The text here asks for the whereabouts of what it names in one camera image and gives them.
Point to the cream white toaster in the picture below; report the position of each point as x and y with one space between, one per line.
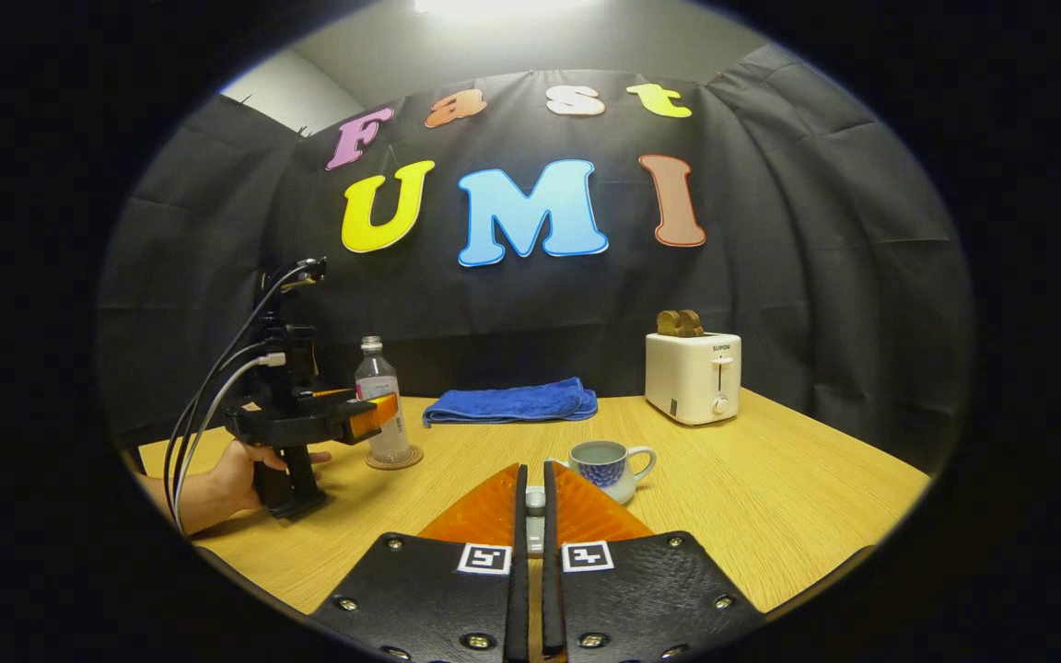
692 378

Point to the round brown coaster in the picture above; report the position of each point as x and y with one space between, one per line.
397 460

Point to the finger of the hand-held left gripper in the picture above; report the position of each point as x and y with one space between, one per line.
372 414
332 394

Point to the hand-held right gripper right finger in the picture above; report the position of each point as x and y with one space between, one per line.
553 599

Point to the black backdrop cloth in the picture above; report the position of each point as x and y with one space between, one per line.
816 276

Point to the clear plastic water bottle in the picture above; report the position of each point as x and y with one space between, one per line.
383 373

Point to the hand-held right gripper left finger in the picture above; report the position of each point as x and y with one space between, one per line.
519 599

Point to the blue folded towel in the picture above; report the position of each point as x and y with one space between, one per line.
512 402

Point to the ceiling light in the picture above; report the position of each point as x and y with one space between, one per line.
503 5

